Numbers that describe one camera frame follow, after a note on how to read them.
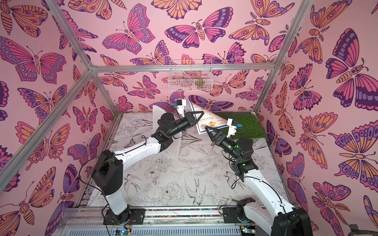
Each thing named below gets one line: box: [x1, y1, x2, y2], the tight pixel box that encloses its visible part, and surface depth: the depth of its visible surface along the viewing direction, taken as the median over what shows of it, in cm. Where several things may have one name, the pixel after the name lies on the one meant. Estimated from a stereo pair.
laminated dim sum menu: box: [189, 100, 228, 135], surface depth 74 cm
